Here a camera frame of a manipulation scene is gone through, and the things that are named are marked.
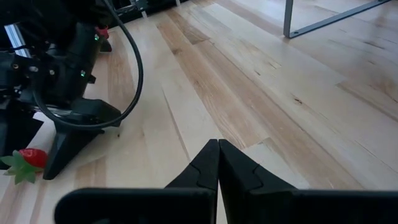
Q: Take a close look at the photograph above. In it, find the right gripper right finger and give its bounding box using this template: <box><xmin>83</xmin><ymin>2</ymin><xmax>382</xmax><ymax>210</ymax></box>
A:
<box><xmin>218</xmin><ymin>138</ymin><xmax>297</xmax><ymax>192</ymax></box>

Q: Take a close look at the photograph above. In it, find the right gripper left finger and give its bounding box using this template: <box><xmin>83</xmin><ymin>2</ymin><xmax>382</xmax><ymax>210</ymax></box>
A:
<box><xmin>164</xmin><ymin>138</ymin><xmax>219</xmax><ymax>190</ymax></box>

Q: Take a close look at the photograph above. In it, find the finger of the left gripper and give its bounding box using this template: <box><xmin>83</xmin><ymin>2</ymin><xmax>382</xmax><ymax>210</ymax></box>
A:
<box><xmin>42</xmin><ymin>98</ymin><xmax>123</xmax><ymax>181</ymax></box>
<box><xmin>0</xmin><ymin>102</ymin><xmax>44</xmax><ymax>171</ymax></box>

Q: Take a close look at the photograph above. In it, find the red strawberry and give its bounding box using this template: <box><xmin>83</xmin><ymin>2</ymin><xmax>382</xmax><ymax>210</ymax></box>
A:
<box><xmin>0</xmin><ymin>147</ymin><xmax>49</xmax><ymax>185</ymax></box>

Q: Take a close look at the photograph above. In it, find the grey perforated metal shelf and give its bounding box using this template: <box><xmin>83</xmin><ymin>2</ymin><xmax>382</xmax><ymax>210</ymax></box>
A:
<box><xmin>282</xmin><ymin>0</ymin><xmax>392</xmax><ymax>39</ymax></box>

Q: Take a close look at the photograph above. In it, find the silver aluminium bracket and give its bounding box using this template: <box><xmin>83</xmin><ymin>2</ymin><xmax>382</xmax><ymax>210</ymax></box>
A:
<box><xmin>3</xmin><ymin>23</ymin><xmax>32</xmax><ymax>59</ymax></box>

